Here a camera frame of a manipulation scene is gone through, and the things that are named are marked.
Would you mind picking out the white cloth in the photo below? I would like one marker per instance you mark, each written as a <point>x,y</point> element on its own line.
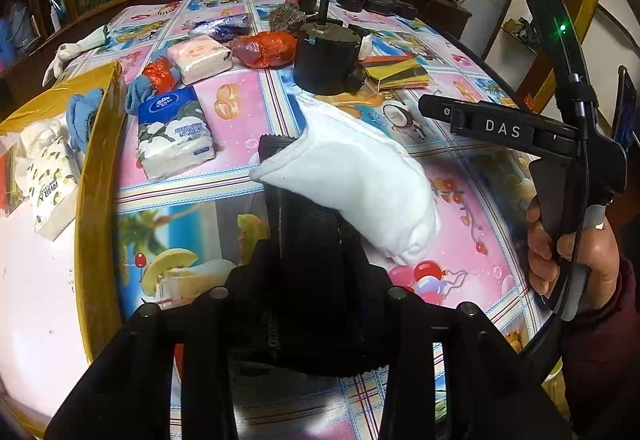
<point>344,164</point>

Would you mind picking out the black plastic pouch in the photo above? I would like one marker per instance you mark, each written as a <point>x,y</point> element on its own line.
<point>309,300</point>

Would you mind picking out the red plastic bag bundle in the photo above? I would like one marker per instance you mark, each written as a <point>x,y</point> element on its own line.
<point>265,49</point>

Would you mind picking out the pink tissue pack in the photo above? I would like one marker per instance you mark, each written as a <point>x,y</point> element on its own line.
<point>199,58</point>

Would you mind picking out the blue Vinda tissue pack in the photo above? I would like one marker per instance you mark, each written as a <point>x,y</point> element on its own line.
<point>173,134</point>

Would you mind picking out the blue cloth with red bag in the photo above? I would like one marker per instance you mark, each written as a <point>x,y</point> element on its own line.
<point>159,76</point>

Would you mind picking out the blue knitted cloth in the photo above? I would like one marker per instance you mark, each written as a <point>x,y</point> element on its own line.
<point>80,114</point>

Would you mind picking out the lemon print tissue pack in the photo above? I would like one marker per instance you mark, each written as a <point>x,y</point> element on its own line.
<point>50,183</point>

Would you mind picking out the maroon jacket right forearm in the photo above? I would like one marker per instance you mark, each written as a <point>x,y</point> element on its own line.
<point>601,364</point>

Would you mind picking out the blue phone on holder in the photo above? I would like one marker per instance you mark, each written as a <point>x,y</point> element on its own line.
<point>626,111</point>

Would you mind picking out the black electric motor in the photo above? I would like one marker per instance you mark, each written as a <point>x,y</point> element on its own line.
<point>326,61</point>

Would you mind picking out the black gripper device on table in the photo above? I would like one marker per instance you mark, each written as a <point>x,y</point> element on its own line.
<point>380,7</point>

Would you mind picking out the blue white plastic bag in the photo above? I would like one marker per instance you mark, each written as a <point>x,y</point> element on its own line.
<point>224,29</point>

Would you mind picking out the floral patterned tablecloth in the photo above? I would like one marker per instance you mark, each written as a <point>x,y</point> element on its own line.
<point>462,326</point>

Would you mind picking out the white rubber glove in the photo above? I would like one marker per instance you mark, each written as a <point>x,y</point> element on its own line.
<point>70,51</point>

